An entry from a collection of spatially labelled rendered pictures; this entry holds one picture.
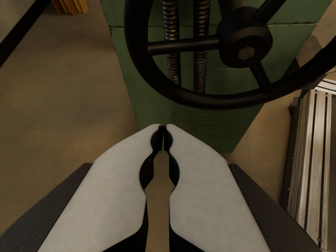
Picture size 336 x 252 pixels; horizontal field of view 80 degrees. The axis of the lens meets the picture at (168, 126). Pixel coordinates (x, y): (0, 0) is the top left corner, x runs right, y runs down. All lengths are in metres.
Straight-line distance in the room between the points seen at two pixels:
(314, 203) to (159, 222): 0.59
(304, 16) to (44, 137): 1.22
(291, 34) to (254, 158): 0.70
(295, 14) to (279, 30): 0.04
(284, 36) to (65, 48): 1.47
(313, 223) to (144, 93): 0.69
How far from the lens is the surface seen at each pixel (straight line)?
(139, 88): 0.61
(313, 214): 0.89
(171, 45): 0.27
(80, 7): 2.05
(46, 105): 1.42
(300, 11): 0.53
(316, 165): 0.96
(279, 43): 0.56
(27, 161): 1.28
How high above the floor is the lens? 0.98
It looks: 60 degrees down
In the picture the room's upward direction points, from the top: 2 degrees counter-clockwise
